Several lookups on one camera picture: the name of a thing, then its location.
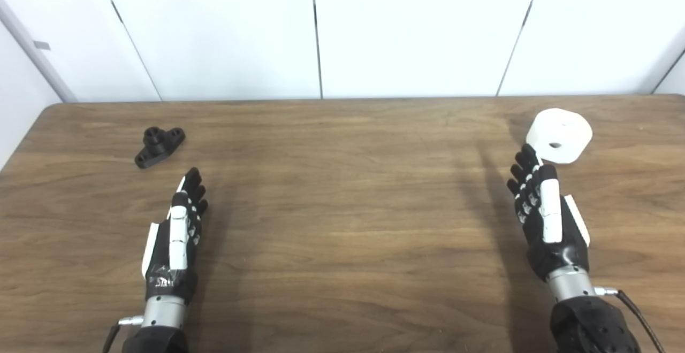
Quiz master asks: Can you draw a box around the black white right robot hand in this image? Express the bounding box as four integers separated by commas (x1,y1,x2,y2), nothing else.
506,143,591,283

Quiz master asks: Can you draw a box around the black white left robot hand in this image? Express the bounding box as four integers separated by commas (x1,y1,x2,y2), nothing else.
141,167,209,302

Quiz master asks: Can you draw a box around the round white piece with holes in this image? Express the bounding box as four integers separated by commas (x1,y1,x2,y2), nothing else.
526,108,593,165

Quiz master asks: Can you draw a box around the black flanged holder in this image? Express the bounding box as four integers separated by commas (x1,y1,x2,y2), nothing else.
134,126,186,170

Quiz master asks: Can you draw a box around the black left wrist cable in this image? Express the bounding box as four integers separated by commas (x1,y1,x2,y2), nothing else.
102,315,144,353

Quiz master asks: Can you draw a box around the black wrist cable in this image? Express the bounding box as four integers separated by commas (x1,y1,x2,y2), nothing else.
594,286,666,353
102,315,144,353

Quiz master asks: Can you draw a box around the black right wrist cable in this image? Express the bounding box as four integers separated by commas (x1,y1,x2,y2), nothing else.
594,286,666,353

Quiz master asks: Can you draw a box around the grey wall corner post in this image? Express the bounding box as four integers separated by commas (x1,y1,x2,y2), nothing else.
0,0,79,103

